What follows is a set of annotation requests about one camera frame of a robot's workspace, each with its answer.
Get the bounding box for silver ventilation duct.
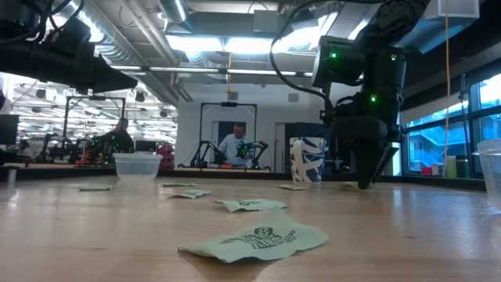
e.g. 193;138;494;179
155;0;189;24

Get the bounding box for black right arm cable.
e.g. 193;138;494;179
269;0;332;102

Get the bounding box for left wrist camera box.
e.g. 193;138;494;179
41;16;95;54

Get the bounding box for clear plastic cup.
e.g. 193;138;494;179
471;138;501;213

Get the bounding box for black background rig frame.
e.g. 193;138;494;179
199;102;258;170
61;95;127;139

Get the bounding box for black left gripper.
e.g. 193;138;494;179
0;37;139;96

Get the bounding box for grey ceiling box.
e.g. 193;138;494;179
252;9;281;34

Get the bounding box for clear plastic bowl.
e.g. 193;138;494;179
113;153;164;182

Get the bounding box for light green container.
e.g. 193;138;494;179
445;155;458;179

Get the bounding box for blue white patterned paper cup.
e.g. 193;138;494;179
289;136;327;184

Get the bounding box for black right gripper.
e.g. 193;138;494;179
328;102;405;191

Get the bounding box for red background object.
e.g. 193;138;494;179
157;143;176;171

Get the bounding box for black background robot arms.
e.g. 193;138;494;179
35;132;95;165

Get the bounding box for long ceiling light bar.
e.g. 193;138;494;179
108;63;315;78

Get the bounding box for thin black stand pole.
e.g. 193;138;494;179
458;73;471;178

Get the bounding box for dark green container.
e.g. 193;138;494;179
456;155;471;179

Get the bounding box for small black monitor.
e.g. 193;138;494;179
134;139;158;154

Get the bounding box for dark blue cabinet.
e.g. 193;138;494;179
284;121;332;174

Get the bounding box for person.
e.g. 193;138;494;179
217;121;252;167
98;117;135;164

